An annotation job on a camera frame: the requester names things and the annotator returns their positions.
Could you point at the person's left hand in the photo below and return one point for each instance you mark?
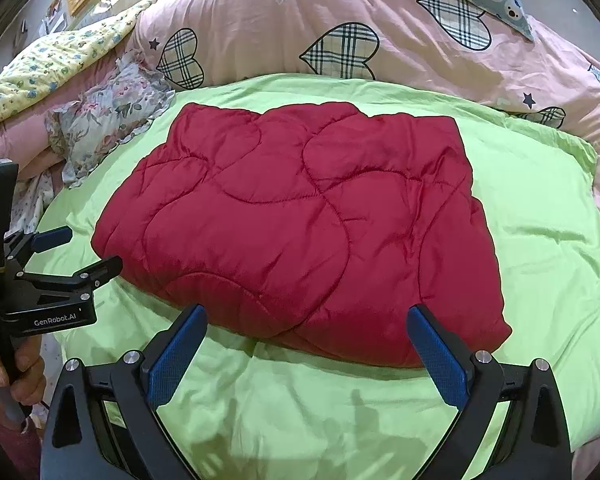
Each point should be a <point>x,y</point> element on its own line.
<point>27,365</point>

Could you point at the floral ruffled pillow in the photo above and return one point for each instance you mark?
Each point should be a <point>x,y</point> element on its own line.
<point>105,110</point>

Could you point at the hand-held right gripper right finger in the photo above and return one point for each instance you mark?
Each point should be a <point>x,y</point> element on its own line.
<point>440,360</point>

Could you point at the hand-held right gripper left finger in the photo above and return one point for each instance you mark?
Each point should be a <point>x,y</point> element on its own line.
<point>175,360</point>

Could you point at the person's left forearm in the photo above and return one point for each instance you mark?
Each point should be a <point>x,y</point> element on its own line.
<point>10,447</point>

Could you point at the pink bedsheet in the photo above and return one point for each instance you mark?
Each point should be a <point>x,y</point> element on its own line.
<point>10,147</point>

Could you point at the yellow floral cloth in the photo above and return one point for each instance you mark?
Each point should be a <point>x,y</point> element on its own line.
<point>55,55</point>

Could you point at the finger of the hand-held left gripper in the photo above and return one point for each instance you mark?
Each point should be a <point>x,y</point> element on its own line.
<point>52,238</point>
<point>97,266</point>

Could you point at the red puffer jacket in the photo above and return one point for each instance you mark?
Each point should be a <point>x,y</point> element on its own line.
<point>290,220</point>

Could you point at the light green blanket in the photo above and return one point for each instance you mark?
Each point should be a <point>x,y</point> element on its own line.
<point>530,260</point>

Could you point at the pink quilt with plaid hearts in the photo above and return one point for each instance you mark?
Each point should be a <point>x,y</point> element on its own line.
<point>260,25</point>

